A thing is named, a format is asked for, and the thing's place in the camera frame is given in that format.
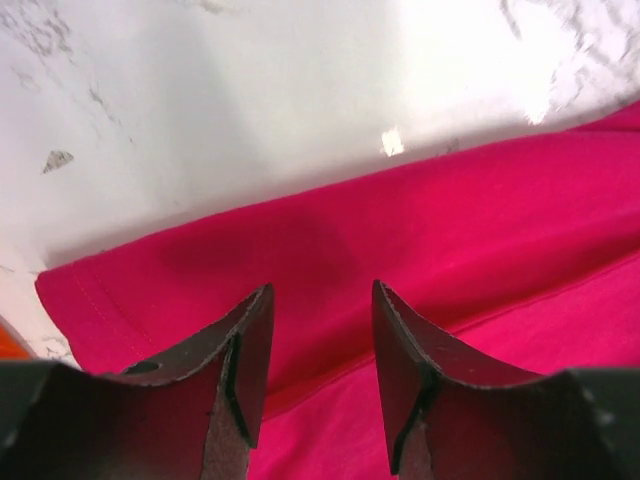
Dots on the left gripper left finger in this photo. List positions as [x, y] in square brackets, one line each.
[192, 411]

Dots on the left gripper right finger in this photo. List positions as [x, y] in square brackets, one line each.
[451, 411]

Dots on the red t shirt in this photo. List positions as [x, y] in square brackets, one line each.
[527, 249]

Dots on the orange folded t shirt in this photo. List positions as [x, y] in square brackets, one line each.
[10, 348]

